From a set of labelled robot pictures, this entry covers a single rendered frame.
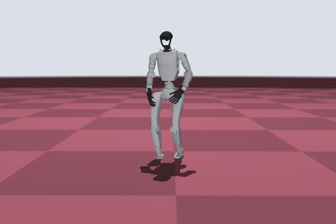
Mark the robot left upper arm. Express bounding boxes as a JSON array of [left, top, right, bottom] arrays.
[[176, 52, 191, 76]]

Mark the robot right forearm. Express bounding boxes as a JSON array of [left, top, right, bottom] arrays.
[[146, 72, 153, 93]]

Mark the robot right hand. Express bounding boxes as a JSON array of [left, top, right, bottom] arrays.
[[146, 88, 156, 107]]

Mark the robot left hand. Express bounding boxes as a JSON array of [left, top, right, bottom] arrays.
[[169, 85, 185, 104]]

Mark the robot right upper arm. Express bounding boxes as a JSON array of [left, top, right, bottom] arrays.
[[149, 52, 157, 78]]

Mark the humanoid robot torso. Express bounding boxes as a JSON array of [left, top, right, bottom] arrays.
[[156, 49, 180, 101]]

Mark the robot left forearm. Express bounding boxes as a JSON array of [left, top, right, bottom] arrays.
[[181, 70, 193, 91]]

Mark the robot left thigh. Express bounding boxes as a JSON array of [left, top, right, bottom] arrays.
[[171, 94, 185, 134]]

